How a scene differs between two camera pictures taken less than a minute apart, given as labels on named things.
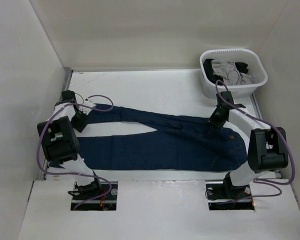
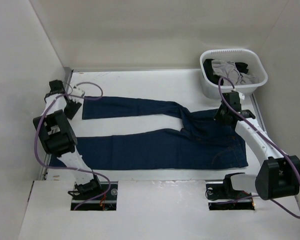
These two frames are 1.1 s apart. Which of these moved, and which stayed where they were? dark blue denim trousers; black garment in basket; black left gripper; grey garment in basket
Moved: dark blue denim trousers; black left gripper
Stayed: black garment in basket; grey garment in basket
